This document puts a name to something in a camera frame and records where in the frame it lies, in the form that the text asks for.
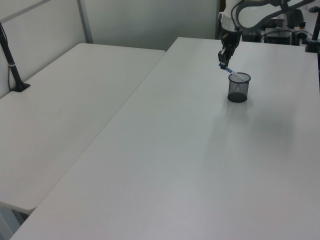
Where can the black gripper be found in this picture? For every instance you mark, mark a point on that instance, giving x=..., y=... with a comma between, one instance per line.
x=231, y=40

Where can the blue capped white marker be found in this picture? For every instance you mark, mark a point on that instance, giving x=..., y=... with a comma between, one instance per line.
x=235, y=74

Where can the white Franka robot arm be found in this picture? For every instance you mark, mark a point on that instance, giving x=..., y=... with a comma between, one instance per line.
x=250, y=13

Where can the black mesh pen cup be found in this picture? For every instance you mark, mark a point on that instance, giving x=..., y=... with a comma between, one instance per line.
x=238, y=88

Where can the black computer box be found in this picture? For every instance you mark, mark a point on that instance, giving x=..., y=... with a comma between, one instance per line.
x=278, y=37

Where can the black keyboard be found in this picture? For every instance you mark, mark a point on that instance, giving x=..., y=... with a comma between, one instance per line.
x=296, y=18

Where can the dark computer mouse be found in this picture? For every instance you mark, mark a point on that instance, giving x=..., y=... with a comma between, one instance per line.
x=313, y=9

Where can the black clamp camera stand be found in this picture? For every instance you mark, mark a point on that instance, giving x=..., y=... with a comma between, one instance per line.
x=312, y=43

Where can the grey metal partition post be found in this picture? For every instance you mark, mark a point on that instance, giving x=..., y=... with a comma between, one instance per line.
x=86, y=22

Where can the black camera stand pole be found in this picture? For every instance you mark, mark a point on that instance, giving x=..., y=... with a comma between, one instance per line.
x=11, y=62

